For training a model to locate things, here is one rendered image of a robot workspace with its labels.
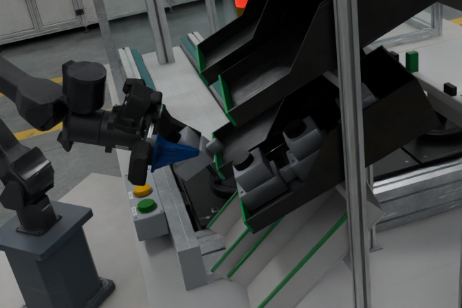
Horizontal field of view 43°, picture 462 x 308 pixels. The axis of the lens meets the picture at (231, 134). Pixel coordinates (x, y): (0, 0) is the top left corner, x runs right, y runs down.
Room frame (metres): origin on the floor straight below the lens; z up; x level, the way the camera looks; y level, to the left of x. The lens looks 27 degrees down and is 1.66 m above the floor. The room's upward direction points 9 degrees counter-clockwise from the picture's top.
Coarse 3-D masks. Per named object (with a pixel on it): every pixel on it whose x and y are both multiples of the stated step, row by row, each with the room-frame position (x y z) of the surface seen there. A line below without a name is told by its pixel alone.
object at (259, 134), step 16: (320, 80) 0.78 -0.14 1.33; (288, 96) 0.78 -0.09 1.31; (304, 96) 0.78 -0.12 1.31; (272, 112) 0.90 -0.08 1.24; (288, 112) 0.78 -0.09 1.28; (224, 128) 0.91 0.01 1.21; (240, 128) 0.91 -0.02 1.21; (256, 128) 0.88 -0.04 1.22; (272, 128) 0.78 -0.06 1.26; (224, 144) 0.89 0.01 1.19; (240, 144) 0.86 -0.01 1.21; (256, 144) 0.78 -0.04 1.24; (272, 144) 0.78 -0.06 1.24; (224, 160) 0.84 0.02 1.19; (224, 176) 0.78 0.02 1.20
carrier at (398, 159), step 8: (400, 152) 1.14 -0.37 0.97; (384, 160) 1.11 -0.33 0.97; (392, 160) 1.11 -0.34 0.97; (400, 160) 1.10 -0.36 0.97; (408, 160) 1.10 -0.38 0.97; (376, 168) 1.09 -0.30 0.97; (384, 168) 1.08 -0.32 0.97; (392, 168) 1.07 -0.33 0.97; (400, 168) 1.07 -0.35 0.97; (408, 168) 1.07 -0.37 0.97; (416, 168) 1.07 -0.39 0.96; (376, 176) 1.06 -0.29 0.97; (384, 176) 1.06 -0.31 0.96
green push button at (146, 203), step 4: (144, 200) 1.11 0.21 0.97; (148, 200) 1.11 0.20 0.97; (152, 200) 1.10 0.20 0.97; (140, 204) 1.09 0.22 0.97; (144, 204) 1.09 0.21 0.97; (148, 204) 1.09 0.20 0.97; (152, 204) 1.09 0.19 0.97; (140, 208) 1.08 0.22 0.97; (144, 208) 1.08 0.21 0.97; (148, 208) 1.08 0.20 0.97; (152, 208) 1.08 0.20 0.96
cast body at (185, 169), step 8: (184, 128) 0.85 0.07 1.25; (168, 136) 0.85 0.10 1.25; (176, 136) 0.83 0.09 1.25; (184, 136) 0.83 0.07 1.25; (192, 136) 0.84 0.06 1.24; (184, 144) 0.81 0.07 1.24; (192, 144) 0.82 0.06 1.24; (200, 144) 0.83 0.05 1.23; (208, 144) 0.83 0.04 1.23; (216, 144) 0.83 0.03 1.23; (200, 152) 0.81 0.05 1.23; (208, 152) 0.82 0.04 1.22; (216, 152) 0.83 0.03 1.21; (184, 160) 0.82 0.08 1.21; (192, 160) 0.82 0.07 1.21; (200, 160) 0.82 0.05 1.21; (208, 160) 0.81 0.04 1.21; (176, 168) 0.82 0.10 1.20; (184, 168) 0.82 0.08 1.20; (192, 168) 0.82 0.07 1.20; (200, 168) 0.82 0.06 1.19; (184, 176) 0.82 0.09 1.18; (192, 176) 0.82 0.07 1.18
